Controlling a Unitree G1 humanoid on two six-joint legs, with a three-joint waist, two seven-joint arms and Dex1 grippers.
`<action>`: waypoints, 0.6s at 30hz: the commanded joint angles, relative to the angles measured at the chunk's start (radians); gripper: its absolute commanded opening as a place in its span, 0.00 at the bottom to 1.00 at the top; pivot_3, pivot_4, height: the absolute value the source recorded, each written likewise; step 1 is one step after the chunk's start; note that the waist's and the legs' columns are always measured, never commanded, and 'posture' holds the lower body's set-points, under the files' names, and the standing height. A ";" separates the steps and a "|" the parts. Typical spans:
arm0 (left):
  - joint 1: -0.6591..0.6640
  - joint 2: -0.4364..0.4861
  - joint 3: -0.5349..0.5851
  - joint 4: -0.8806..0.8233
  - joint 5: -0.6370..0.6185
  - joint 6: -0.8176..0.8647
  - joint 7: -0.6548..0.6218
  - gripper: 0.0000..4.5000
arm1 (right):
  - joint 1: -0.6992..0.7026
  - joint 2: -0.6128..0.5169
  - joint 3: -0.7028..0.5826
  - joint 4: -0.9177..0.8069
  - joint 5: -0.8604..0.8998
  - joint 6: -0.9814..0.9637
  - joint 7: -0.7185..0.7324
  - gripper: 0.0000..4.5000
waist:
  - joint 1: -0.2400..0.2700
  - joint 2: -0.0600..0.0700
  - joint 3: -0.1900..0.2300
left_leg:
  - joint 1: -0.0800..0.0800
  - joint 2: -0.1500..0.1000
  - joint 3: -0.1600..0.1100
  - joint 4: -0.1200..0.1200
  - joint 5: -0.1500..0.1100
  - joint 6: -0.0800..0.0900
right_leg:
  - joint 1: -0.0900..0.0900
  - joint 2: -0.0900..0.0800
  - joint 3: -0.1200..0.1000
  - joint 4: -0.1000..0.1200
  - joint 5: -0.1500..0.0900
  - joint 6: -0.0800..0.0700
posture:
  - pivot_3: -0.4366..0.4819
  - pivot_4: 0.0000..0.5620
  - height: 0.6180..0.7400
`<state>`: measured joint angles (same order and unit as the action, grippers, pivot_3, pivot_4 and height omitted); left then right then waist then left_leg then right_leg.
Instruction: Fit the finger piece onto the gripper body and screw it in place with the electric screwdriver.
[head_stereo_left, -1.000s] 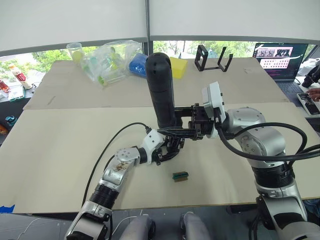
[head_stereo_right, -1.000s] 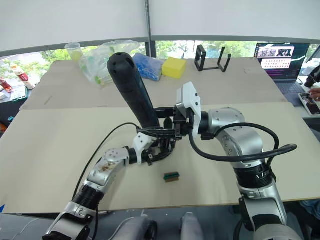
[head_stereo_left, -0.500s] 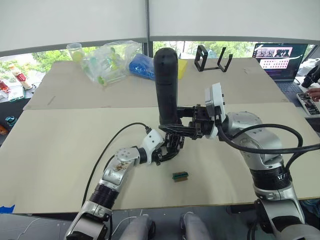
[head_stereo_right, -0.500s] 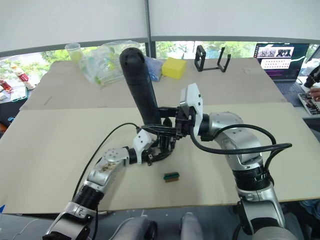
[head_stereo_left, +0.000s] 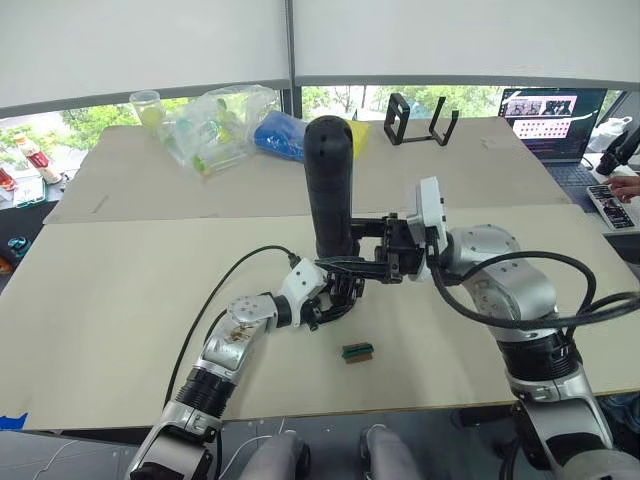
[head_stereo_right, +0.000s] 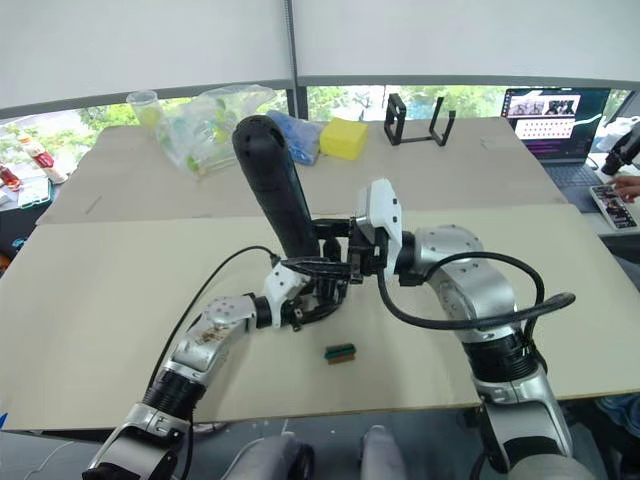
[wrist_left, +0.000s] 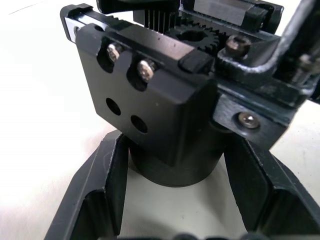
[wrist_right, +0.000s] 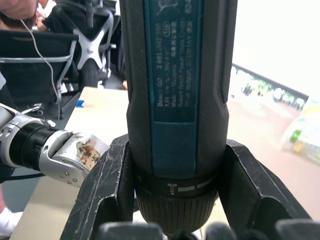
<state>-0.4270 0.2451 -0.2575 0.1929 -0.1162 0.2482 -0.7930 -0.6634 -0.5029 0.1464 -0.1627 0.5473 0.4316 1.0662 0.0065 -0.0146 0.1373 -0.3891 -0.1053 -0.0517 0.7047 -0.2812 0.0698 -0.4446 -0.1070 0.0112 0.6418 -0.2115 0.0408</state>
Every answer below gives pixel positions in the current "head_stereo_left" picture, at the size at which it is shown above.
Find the green edged tray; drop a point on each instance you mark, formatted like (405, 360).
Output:
(30, 192)

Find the white plastic bag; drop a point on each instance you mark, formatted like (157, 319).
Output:
(607, 130)

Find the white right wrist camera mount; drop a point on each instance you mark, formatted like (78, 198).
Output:
(430, 210)

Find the black bracket stand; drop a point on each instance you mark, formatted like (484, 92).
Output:
(397, 120)

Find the bare hand at keyboard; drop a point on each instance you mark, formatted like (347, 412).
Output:
(627, 186)

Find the yellow cloth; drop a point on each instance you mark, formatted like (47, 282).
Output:
(361, 137)

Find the small teal object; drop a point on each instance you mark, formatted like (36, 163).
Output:
(19, 245)

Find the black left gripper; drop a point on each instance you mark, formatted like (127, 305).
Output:
(315, 312)

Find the grey window mullion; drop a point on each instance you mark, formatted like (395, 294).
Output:
(291, 50)

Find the grey rounded shape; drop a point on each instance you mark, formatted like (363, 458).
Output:
(392, 455)
(277, 457)

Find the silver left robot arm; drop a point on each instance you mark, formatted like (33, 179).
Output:
(235, 330)

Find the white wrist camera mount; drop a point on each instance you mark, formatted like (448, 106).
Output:
(430, 210)
(302, 280)

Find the white keyboard with dark keys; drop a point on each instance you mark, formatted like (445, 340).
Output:
(612, 207)

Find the white roller blind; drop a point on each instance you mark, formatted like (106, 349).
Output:
(465, 40)
(140, 45)

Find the red label bottle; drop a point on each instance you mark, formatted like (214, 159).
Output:
(37, 157)

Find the black handheld device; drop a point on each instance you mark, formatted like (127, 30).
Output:
(620, 152)

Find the open laptop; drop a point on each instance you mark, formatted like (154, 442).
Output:
(550, 120)

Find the black gripper body workpiece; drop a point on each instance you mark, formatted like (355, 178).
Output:
(342, 286)

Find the small green ribbed block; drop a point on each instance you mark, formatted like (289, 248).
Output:
(357, 352)

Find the blue cloth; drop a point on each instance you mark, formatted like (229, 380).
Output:
(277, 135)

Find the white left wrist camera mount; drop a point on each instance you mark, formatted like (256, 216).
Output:
(302, 280)

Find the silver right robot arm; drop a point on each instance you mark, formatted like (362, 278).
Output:
(515, 290)

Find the clear plastic cup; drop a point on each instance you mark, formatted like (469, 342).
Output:
(147, 107)

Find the clear plastic bag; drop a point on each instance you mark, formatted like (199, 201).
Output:
(215, 130)

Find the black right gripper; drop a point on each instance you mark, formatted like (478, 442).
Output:
(400, 245)

